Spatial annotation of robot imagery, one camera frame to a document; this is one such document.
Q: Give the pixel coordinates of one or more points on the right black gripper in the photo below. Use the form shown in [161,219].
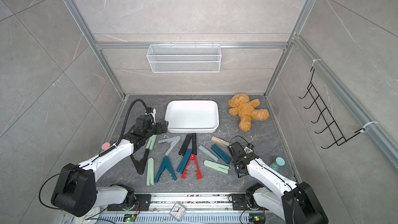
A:
[234,161]

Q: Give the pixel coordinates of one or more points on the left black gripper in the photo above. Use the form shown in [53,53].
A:
[160,130]

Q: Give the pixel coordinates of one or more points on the light green pliers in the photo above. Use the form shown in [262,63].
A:
[150,172]
[216,166]
[151,142]

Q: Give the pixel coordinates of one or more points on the dark teal pliers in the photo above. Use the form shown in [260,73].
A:
[220,153]

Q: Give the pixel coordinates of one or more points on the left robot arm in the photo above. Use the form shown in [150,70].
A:
[76,191]

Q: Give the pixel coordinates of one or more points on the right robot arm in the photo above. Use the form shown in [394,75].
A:
[295,203]

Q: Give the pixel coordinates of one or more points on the grey closed pliers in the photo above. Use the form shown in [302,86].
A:
[210,155]

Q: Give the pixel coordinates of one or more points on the grey open pliers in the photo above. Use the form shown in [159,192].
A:
[173,143]

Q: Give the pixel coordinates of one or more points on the beige wooden pliers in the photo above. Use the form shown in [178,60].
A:
[219,141]

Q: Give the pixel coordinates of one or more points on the teal open pliers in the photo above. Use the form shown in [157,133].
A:
[165,165]

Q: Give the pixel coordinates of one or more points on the red open pliers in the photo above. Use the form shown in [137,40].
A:
[192,165]

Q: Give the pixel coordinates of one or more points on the white storage box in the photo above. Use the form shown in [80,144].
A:
[192,116]

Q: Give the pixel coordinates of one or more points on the teal closed pliers centre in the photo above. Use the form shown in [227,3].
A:
[184,161]

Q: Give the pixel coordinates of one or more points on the green sand timer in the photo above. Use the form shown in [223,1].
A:
[278,163]

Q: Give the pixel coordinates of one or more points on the pink sand timer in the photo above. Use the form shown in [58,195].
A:
[105,146]

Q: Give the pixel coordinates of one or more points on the brown teddy bear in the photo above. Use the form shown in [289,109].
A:
[241,105]

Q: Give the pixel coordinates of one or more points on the small square clock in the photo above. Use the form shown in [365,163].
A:
[178,211]

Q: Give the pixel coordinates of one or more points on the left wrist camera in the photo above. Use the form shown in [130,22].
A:
[152,112]

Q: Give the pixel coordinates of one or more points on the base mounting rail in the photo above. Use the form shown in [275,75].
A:
[202,208]

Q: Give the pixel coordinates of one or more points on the white wire mesh basket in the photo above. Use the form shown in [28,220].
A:
[184,58]

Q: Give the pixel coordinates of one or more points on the black wall hook rack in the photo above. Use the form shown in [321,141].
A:
[325,115]

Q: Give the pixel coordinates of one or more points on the aluminium frame rail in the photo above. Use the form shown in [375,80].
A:
[80,21]

